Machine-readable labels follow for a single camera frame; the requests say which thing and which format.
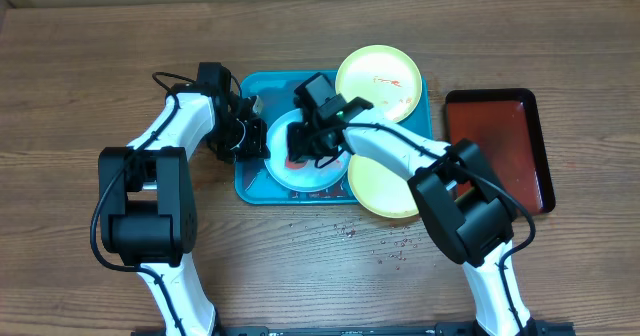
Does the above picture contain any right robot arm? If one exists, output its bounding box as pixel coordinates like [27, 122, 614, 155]
[287, 73, 534, 335]

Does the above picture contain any light blue plate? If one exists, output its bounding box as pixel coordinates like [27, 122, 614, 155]
[265, 109, 351, 192]

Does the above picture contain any yellow-green plate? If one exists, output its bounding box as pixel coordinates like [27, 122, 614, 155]
[347, 155, 418, 219]
[335, 45, 426, 123]

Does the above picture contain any black red-lined tray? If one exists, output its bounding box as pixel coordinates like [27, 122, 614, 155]
[445, 88, 556, 215]

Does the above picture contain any teal plastic tray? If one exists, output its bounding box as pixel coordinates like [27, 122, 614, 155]
[234, 70, 433, 205]

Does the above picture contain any red black sponge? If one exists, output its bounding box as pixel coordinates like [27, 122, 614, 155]
[284, 157, 308, 170]

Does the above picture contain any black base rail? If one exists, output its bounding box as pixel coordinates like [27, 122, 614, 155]
[131, 320, 576, 336]

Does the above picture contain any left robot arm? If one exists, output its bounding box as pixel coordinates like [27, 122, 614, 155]
[89, 62, 270, 335]

